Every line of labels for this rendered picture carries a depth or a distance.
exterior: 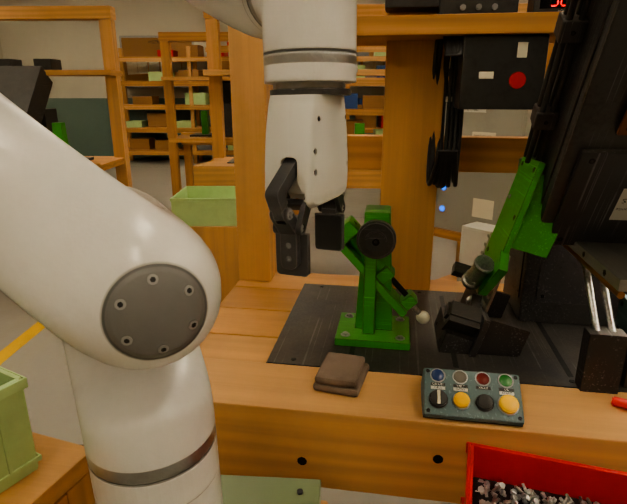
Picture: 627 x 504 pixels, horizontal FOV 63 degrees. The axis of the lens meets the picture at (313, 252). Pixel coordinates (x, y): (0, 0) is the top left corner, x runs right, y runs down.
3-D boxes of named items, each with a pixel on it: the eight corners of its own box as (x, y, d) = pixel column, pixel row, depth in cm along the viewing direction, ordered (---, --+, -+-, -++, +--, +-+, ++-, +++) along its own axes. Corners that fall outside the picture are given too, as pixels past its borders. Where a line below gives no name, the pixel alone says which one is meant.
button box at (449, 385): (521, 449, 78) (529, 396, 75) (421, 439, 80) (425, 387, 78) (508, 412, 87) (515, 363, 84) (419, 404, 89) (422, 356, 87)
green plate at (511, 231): (537, 285, 93) (587, 176, 86) (493, 271, 94) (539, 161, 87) (523, 265, 104) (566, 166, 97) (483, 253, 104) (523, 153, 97)
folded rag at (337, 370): (328, 362, 96) (328, 348, 95) (369, 369, 94) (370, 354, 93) (312, 391, 87) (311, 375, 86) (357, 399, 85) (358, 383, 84)
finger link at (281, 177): (301, 146, 48) (304, 204, 49) (262, 158, 41) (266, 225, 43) (313, 146, 47) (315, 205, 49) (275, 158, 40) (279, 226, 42)
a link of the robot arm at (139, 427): (95, 506, 42) (38, 227, 34) (72, 392, 57) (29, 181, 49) (234, 454, 47) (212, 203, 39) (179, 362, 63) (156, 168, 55)
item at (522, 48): (541, 109, 108) (551, 33, 104) (458, 109, 111) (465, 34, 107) (527, 108, 120) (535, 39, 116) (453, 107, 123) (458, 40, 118)
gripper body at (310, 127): (296, 83, 53) (298, 191, 56) (246, 78, 43) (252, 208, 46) (366, 80, 50) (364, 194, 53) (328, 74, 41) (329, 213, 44)
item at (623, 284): (738, 306, 72) (744, 285, 71) (615, 299, 74) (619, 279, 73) (623, 233, 108) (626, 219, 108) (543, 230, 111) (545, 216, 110)
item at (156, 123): (270, 164, 1016) (266, 43, 949) (120, 163, 1025) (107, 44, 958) (272, 160, 1068) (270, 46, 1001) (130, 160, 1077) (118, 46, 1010)
